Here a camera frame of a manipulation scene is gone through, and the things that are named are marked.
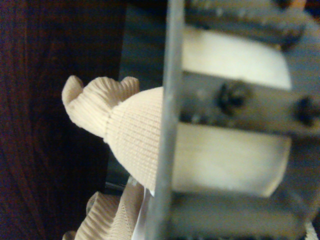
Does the brown shoe rack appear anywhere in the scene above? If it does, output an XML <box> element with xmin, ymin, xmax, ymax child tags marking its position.
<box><xmin>0</xmin><ymin>0</ymin><xmax>128</xmax><ymax>240</ymax></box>

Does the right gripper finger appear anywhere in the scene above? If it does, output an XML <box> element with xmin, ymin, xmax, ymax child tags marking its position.
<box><xmin>144</xmin><ymin>0</ymin><xmax>320</xmax><ymax>240</ymax></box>

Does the beige shoe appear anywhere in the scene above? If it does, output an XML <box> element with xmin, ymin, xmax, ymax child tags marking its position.
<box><xmin>61</xmin><ymin>75</ymin><xmax>166</xmax><ymax>191</ymax></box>
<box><xmin>61</xmin><ymin>176</ymin><xmax>153</xmax><ymax>240</ymax></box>

